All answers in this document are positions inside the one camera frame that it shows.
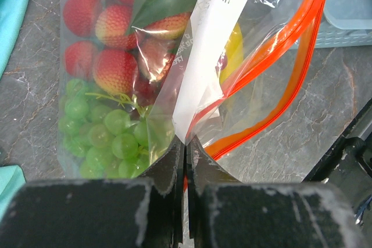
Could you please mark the clear zip top bag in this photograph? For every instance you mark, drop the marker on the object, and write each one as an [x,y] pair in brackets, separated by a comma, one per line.
[278,42]

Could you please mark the teal t-shirt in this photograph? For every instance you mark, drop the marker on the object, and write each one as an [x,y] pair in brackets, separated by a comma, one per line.
[12,16]

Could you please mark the light blue plastic basket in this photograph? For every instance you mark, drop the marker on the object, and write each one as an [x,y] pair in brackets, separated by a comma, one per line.
[345,23]

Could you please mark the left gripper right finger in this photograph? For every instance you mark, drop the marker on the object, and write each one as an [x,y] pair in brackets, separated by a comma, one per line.
[225,212]

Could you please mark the fake green grapes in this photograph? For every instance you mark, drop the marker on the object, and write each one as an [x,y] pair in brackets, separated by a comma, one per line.
[103,135]

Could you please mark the yellow fake starfruit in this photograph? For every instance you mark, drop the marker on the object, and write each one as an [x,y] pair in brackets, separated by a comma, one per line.
[230,61]

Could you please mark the fake strawberries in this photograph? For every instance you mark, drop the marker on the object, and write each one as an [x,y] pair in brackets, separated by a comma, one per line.
[122,47]

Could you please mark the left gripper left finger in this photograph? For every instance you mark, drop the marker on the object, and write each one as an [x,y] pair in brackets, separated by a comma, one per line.
[146,211]

